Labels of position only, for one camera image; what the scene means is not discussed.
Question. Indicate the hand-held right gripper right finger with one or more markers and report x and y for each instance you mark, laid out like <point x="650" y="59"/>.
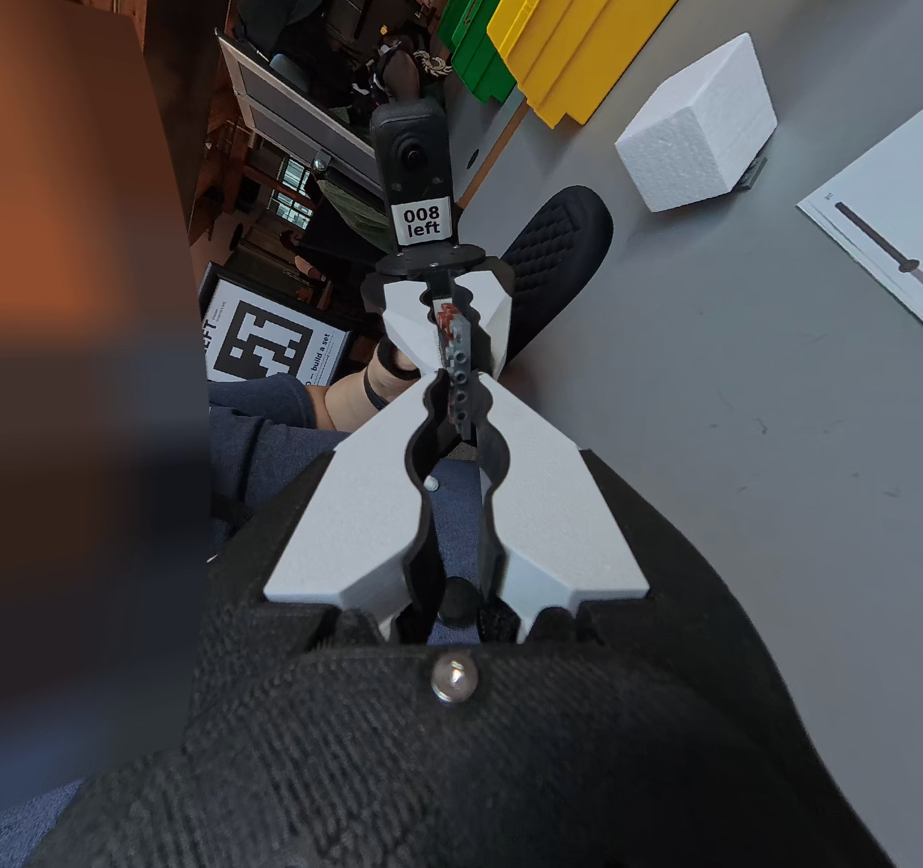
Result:
<point x="562" y="522"/>

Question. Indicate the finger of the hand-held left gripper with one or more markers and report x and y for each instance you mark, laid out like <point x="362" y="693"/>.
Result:
<point x="407" y="320"/>
<point x="496" y="320"/>

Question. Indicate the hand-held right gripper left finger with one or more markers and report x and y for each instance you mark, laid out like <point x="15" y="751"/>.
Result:
<point x="346" y="522"/>

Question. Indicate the black toy brick plate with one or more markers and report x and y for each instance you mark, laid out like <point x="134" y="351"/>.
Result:
<point x="461" y="385"/>

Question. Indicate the person's left forearm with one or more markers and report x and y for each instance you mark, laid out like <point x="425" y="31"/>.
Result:
<point x="259" y="406"/>

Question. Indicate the grey desk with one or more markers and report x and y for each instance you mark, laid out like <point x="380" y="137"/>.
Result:
<point x="721" y="414"/>

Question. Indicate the person's left hand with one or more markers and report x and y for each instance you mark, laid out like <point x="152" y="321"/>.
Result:
<point x="346" y="399"/>

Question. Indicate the grey partition panel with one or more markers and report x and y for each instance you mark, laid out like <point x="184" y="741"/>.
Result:
<point x="303" y="125"/>

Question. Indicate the black framed tag sign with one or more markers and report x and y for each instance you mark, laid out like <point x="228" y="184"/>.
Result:
<point x="267" y="334"/>

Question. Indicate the green plastic bin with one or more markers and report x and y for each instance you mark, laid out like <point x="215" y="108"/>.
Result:
<point x="476" y="32"/>

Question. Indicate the black cap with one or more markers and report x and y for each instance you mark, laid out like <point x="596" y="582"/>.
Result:
<point x="274" y="14"/>

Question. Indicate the yellow plastic bin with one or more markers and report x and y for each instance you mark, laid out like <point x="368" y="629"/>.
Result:
<point x="577" y="24"/>

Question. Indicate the white styrofoam block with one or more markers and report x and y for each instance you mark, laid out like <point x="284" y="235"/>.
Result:
<point x="692" y="132"/>

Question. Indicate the dark grey flat piece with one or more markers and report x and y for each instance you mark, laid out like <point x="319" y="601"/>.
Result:
<point x="753" y="177"/>

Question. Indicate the white instruction booklet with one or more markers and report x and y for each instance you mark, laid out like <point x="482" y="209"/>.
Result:
<point x="880" y="219"/>

